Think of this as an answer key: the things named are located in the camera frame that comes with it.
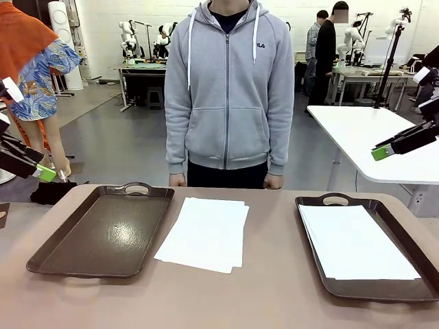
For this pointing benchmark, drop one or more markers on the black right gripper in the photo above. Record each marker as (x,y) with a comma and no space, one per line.
(433,135)

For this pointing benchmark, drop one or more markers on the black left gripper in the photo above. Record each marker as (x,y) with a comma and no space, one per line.
(5,154)

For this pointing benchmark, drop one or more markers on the stack of white paper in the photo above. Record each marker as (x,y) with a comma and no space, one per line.
(202,233)

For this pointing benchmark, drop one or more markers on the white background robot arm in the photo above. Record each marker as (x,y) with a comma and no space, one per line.
(127,34)
(168,29)
(350,37)

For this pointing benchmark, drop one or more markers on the person's right forearm grey sleeve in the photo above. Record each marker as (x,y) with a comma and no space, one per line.
(176,144)

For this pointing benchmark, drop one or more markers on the person's left forearm grey sleeve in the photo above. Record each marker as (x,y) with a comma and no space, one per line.
(279,144)

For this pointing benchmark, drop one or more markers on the person's left hand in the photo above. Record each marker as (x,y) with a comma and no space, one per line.
(273,181)

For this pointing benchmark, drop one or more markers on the person's right hand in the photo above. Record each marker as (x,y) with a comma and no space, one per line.
(178,180)

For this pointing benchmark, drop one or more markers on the black fabric bundle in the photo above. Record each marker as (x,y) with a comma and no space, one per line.
(51,192)

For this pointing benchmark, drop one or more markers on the white rounded table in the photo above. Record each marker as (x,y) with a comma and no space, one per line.
(360,137)

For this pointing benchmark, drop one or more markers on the white round stand base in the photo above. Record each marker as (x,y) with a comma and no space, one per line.
(5,178)

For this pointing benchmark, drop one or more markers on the brown wooden board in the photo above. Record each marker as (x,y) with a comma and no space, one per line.
(4,216)

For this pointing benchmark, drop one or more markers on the long grey workbench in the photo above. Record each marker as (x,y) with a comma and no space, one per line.
(377,78)

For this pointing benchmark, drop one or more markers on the brown plastic serving tray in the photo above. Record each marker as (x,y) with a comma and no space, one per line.
(103,233)
(392,233)

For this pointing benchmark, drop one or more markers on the person in black long sleeves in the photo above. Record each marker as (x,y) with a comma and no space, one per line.
(326,51)

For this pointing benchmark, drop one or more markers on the beige box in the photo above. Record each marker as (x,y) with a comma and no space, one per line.
(300,56)

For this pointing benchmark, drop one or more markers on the orange cloth garment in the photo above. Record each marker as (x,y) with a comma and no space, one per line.
(24,34)

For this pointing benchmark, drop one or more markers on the person in plaid shirt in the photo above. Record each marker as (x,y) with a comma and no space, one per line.
(312,37)

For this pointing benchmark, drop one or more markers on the grey plastic stool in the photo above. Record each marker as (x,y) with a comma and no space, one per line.
(156,97)

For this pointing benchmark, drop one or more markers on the workbench with green mat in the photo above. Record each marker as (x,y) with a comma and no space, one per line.
(144,68)

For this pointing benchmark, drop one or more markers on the white tower air conditioner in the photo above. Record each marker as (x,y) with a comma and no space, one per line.
(63,20)

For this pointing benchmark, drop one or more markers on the person in grey hoodie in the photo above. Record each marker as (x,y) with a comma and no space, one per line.
(226,85)

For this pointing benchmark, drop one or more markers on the black camera tripod pole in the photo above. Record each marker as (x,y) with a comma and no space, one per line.
(387,73)

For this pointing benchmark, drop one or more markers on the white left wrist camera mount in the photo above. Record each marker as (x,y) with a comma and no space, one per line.
(14,89)

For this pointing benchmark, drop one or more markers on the white box enclosure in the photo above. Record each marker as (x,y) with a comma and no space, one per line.
(377,51)

